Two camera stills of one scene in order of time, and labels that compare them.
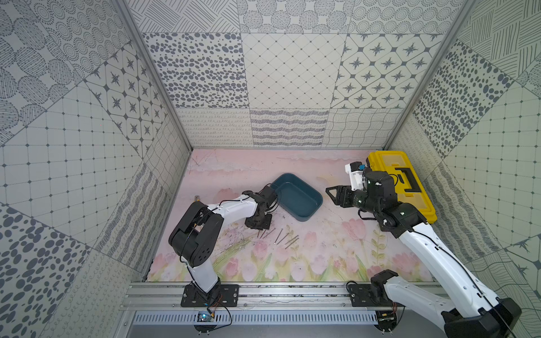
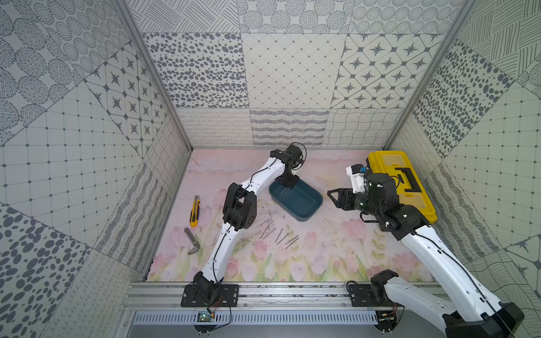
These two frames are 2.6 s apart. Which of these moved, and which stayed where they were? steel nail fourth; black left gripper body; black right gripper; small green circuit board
Moved: black left gripper body
Stayed: small green circuit board; steel nail fourth; black right gripper
